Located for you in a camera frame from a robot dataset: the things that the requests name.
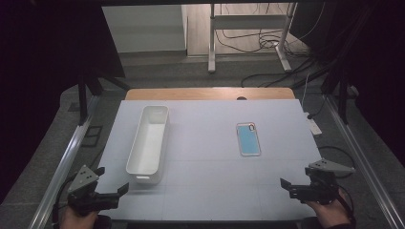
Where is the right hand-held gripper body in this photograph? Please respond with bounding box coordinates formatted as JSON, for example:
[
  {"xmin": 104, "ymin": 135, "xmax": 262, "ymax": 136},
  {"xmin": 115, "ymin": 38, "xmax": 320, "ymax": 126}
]
[{"xmin": 288, "ymin": 157, "xmax": 356, "ymax": 206}]

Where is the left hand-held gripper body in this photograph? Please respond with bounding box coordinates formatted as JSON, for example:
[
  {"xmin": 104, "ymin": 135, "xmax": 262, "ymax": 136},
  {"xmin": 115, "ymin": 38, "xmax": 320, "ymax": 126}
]
[{"xmin": 66, "ymin": 164, "xmax": 120, "ymax": 218}]

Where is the white plastic storage bin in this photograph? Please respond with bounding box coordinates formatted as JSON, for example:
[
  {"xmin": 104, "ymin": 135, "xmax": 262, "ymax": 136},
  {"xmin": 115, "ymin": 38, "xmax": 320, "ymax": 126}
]
[{"xmin": 125, "ymin": 105, "xmax": 170, "ymax": 186}]

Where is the person's left hand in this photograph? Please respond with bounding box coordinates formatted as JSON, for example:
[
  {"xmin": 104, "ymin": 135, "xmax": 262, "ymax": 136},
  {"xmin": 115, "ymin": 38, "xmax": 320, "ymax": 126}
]
[{"xmin": 59, "ymin": 205, "xmax": 100, "ymax": 229}]

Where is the person's right hand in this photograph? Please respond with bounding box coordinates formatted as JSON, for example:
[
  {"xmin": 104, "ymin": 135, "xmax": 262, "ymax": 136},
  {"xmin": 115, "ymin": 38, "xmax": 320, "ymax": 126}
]
[{"xmin": 306, "ymin": 188, "xmax": 352, "ymax": 229}]

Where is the white table mat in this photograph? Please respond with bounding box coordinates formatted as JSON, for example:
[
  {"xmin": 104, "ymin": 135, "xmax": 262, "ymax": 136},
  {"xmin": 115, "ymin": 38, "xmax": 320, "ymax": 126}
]
[{"xmin": 95, "ymin": 98, "xmax": 323, "ymax": 222}]

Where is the wooden table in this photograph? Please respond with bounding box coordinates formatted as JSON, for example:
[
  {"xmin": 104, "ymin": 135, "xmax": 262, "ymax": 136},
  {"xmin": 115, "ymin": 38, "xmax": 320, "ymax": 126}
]
[{"xmin": 124, "ymin": 87, "xmax": 296, "ymax": 101}]

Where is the black curtain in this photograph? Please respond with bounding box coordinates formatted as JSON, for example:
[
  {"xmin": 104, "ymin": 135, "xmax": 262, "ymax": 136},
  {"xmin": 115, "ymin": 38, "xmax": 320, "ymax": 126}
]
[
  {"xmin": 289, "ymin": 0, "xmax": 405, "ymax": 160},
  {"xmin": 0, "ymin": 0, "xmax": 126, "ymax": 204}
]

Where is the white cabinet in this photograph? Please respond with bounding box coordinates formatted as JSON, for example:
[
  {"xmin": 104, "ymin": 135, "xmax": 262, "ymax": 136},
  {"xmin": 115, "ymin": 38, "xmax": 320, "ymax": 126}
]
[{"xmin": 101, "ymin": 4, "xmax": 189, "ymax": 53}]

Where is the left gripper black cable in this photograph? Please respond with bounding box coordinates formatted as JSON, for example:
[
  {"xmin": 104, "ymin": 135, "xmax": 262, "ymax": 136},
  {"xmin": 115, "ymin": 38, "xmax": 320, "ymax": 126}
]
[{"xmin": 52, "ymin": 173, "xmax": 79, "ymax": 224}]

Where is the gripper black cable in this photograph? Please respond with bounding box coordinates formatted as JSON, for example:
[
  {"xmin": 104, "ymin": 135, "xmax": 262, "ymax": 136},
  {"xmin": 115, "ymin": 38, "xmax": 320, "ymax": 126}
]
[
  {"xmin": 52, "ymin": 173, "xmax": 79, "ymax": 224},
  {"xmin": 336, "ymin": 184, "xmax": 356, "ymax": 221}
]

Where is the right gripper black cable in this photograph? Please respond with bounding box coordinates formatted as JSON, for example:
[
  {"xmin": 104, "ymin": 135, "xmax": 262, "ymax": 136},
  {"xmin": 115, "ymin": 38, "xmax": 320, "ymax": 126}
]
[{"xmin": 336, "ymin": 184, "xmax": 356, "ymax": 221}]

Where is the aluminium rail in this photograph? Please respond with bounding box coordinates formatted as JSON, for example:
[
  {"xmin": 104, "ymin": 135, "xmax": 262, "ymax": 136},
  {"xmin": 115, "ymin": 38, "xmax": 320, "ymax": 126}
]
[
  {"xmin": 28, "ymin": 94, "xmax": 100, "ymax": 229},
  {"xmin": 324, "ymin": 94, "xmax": 405, "ymax": 229}
]

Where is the black looped cable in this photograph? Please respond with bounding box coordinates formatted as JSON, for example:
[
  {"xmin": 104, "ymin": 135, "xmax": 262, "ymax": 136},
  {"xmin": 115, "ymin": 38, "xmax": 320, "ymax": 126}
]
[{"xmin": 318, "ymin": 145, "xmax": 357, "ymax": 179}]

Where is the tangle of black floor cables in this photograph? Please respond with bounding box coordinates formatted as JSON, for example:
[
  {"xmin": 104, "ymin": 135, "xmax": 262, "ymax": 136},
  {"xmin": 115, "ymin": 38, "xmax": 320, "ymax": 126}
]
[{"xmin": 215, "ymin": 3, "xmax": 335, "ymax": 90}]

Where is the white metal desk frame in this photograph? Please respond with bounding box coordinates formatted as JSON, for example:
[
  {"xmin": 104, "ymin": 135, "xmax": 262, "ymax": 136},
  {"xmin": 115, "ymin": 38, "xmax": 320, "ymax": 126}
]
[{"xmin": 207, "ymin": 2, "xmax": 299, "ymax": 74}]

